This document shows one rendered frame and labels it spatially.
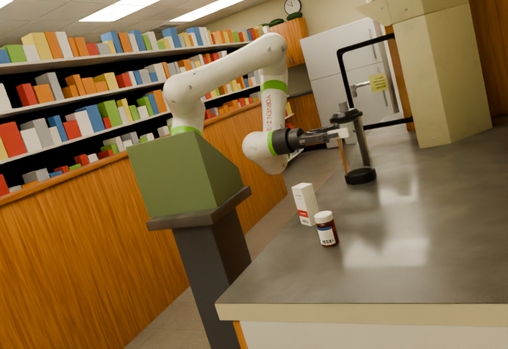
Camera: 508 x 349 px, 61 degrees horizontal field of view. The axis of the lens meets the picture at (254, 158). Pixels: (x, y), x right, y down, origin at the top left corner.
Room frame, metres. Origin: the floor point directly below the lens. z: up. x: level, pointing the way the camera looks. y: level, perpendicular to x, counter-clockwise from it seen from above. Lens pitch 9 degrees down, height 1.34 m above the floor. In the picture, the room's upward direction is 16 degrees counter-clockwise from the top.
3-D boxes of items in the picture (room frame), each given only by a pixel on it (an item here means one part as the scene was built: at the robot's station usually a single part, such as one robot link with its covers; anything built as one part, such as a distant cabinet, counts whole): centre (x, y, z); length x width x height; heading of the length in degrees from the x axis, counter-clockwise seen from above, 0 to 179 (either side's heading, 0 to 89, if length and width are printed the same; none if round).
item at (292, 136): (1.48, -0.19, 1.12); 0.09 x 0.08 x 0.07; 60
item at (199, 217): (1.73, 0.27, 0.92); 0.32 x 0.32 x 0.04; 60
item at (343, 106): (1.40, -0.33, 1.18); 0.09 x 0.09 x 0.07
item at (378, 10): (1.75, -0.64, 1.46); 0.32 x 0.11 x 0.10; 151
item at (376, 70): (1.96, -0.63, 1.19); 0.30 x 0.01 x 0.40; 53
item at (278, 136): (1.52, -0.12, 1.12); 0.09 x 0.06 x 0.12; 150
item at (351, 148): (1.40, -0.33, 1.06); 0.11 x 0.11 x 0.21
